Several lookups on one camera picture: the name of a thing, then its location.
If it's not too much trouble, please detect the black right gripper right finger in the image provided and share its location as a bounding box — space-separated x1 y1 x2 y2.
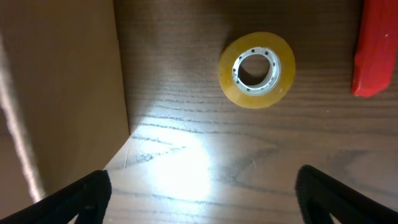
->
295 165 397 224

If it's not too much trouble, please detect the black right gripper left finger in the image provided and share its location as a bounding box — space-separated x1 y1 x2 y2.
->
1 170 112 224

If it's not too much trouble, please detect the yellow tape roll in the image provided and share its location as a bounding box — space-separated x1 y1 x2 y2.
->
218 32 296 109

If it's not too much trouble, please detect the red utility knife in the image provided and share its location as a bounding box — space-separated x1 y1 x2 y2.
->
351 0 397 97

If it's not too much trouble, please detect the brown cardboard box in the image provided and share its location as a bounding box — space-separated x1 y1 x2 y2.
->
1 0 129 217

